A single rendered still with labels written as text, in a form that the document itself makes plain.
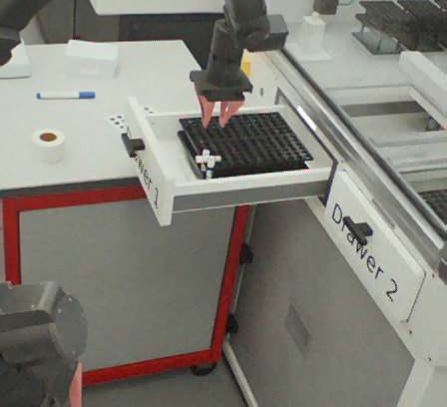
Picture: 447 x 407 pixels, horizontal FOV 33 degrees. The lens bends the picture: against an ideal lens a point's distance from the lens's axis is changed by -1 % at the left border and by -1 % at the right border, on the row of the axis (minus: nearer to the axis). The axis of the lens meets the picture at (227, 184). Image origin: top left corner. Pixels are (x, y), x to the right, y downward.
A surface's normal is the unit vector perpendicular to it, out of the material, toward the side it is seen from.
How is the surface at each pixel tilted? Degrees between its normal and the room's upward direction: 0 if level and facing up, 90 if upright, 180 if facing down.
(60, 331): 63
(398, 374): 90
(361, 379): 90
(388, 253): 90
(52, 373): 27
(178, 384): 0
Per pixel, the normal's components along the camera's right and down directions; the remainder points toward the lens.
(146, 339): 0.34, 0.59
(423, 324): -0.93, 0.10
